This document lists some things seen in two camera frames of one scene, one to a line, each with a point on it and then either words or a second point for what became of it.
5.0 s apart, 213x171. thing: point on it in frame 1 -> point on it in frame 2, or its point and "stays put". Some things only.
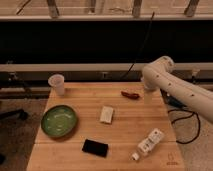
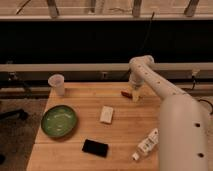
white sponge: (106, 114) stays put
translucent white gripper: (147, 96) -> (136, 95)
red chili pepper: (131, 96) stays put
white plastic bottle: (156, 136) stays put
